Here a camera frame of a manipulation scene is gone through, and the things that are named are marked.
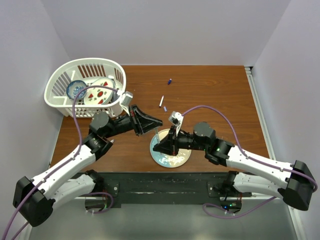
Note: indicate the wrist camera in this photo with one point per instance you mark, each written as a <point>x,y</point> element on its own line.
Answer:
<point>125,100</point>
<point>176,119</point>

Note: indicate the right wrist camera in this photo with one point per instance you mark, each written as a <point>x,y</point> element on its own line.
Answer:
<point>176,119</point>

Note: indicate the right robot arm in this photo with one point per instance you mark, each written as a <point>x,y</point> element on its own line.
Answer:
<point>291,182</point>

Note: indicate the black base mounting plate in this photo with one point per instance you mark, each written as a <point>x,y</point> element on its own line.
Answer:
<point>166,188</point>

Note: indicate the blue and cream plate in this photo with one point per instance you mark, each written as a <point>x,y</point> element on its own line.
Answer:
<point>165,160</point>

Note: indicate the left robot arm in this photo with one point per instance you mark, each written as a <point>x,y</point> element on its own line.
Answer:
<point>36,198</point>

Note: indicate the blue white patterned bowl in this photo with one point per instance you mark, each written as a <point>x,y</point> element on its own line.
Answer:
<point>74,88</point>

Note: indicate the white purple marker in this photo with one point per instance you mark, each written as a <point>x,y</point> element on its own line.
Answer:
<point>161,101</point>

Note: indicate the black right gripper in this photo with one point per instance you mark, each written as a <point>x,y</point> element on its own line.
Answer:
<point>170,144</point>

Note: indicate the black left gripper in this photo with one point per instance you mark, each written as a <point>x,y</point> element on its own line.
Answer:
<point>141,122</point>

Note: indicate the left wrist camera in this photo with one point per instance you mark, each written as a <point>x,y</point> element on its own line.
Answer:
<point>125,100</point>

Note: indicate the white plate red pattern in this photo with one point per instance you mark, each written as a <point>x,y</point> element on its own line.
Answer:
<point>99,95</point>

